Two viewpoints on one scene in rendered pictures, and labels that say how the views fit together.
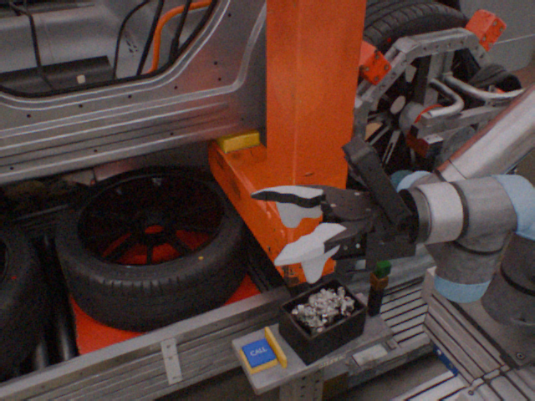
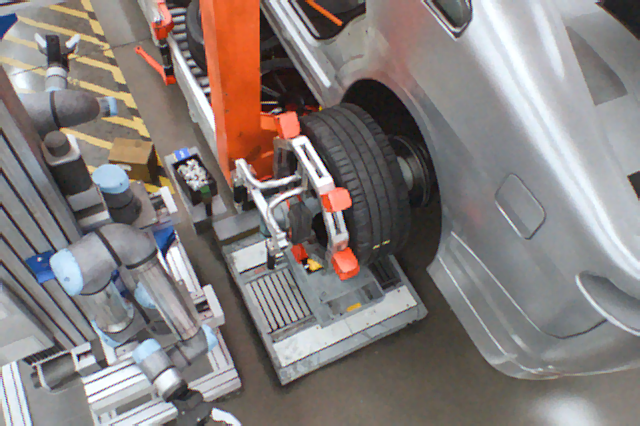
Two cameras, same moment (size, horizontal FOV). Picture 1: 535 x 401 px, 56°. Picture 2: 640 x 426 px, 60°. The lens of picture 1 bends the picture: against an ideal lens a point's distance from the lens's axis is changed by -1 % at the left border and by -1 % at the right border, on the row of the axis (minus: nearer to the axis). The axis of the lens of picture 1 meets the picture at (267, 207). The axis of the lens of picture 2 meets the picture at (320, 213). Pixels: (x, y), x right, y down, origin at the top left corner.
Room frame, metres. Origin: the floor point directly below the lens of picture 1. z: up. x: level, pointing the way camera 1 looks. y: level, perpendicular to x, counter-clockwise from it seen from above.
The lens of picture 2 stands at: (1.30, -1.71, 2.74)
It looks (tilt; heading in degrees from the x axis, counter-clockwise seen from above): 58 degrees down; 81
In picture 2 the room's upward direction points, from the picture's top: 9 degrees clockwise
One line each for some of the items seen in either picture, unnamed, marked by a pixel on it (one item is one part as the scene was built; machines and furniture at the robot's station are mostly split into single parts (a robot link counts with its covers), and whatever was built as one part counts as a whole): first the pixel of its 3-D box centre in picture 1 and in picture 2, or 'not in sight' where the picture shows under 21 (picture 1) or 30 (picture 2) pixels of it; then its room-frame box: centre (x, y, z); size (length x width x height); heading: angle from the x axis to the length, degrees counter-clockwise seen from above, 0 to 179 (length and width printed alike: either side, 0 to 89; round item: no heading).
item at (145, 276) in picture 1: (156, 241); (290, 113); (1.39, 0.40, 0.39); 0.66 x 0.66 x 0.24
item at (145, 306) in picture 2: not in sight; (154, 298); (0.91, -0.97, 0.98); 0.13 x 0.12 x 0.14; 40
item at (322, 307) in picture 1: (322, 318); (194, 178); (0.92, -0.15, 0.52); 0.20 x 0.14 x 0.13; 123
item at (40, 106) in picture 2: not in sight; (56, 155); (0.57, -0.54, 1.19); 0.15 x 0.12 x 0.55; 11
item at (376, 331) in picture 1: (313, 339); (195, 184); (0.91, -0.13, 0.44); 0.43 x 0.17 x 0.03; 115
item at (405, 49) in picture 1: (420, 119); (307, 201); (1.44, -0.48, 0.85); 0.54 x 0.07 x 0.54; 115
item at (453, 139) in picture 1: (435, 130); (291, 207); (1.37, -0.51, 0.85); 0.21 x 0.14 x 0.14; 25
